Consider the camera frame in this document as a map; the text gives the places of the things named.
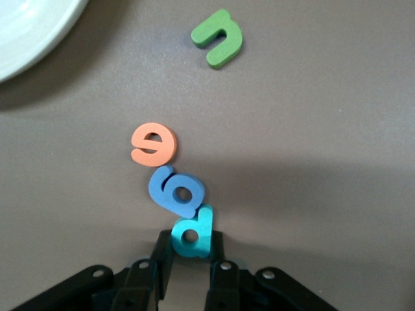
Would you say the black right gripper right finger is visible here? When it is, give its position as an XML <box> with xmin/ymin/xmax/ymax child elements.
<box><xmin>204</xmin><ymin>230</ymin><xmax>340</xmax><ymax>311</ymax></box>

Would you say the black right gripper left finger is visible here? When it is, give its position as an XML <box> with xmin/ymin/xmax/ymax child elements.
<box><xmin>12</xmin><ymin>229</ymin><xmax>174</xmax><ymax>311</ymax></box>

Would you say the teal foam letter p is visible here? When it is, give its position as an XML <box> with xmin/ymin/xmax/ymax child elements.
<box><xmin>170</xmin><ymin>204</ymin><xmax>215</xmax><ymax>259</ymax></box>

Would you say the blue foam letter g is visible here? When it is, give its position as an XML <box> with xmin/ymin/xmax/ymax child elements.
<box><xmin>148</xmin><ymin>164</ymin><xmax>206</xmax><ymax>219</ymax></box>

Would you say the brown table cover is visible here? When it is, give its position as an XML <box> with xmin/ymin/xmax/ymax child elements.
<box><xmin>0</xmin><ymin>0</ymin><xmax>415</xmax><ymax>311</ymax></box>

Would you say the green foam letter u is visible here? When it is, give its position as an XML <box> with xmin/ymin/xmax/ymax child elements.
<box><xmin>190</xmin><ymin>8</ymin><xmax>244</xmax><ymax>70</ymax></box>

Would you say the beige plate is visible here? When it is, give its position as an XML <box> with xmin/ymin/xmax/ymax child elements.
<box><xmin>0</xmin><ymin>0</ymin><xmax>89</xmax><ymax>84</ymax></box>

